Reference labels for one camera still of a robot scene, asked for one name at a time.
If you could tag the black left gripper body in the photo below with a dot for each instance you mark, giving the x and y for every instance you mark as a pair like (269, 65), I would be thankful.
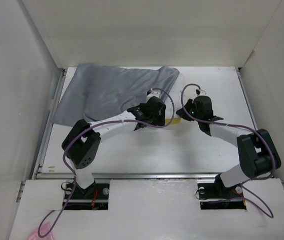
(157, 120)

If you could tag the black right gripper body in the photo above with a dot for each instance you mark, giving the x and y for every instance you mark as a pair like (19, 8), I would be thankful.
(191, 107)

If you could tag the white pillow yellow edge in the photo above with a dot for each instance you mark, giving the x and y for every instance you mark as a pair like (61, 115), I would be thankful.
(175, 94)

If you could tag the grey pillowcase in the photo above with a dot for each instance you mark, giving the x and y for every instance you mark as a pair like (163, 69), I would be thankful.
(98, 92)

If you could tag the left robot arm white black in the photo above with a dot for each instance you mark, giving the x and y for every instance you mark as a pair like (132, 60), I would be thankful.
(81, 144)

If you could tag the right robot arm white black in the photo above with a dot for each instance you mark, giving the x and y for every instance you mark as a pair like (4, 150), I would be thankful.
(257, 154)

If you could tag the pink bubble wrap piece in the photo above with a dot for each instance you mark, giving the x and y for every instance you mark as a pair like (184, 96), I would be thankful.
(43, 230)

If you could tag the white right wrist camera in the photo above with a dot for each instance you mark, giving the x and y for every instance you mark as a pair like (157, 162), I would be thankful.
(200, 92)

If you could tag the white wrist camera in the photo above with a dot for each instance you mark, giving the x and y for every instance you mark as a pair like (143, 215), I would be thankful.
(200, 92)
(153, 93)

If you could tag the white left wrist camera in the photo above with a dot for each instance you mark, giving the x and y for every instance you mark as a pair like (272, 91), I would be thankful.
(153, 93)

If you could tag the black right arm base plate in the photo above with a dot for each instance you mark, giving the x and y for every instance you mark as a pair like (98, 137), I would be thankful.
(213, 198)

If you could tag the aluminium left rail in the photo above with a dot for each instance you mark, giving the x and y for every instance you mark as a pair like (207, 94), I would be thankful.
(46, 127)

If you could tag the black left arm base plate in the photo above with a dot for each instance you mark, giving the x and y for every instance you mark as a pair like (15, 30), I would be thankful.
(94, 199)

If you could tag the aluminium front rail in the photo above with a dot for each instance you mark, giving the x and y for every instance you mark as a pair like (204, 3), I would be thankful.
(126, 176)

